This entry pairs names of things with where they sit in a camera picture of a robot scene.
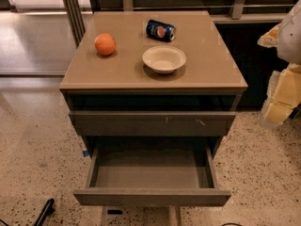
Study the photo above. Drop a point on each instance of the yellow foam covered gripper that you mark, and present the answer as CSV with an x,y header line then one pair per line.
x,y
290,40

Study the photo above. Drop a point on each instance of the grey drawer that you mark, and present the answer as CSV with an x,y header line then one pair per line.
x,y
152,171
152,124

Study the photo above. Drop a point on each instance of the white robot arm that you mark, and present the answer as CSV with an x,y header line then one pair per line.
x,y
293,18

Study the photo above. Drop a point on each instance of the grey drawer cabinet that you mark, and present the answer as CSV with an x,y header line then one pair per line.
x,y
208,81

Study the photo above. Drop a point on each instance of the grey top drawer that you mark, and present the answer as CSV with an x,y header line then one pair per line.
x,y
152,124

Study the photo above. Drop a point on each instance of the white paper bowl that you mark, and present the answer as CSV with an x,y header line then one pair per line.
x,y
164,59

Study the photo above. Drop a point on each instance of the blue pepsi can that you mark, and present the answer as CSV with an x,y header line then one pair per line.
x,y
160,31

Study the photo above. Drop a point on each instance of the orange fruit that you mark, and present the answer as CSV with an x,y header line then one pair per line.
x,y
105,44

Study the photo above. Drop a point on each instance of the blue tape piece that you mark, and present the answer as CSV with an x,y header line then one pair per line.
x,y
85,153

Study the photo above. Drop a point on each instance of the black tape mark on floor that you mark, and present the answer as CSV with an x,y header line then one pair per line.
x,y
114,212

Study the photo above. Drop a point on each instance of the black object on floor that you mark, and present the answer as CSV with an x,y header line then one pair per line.
x,y
47,210

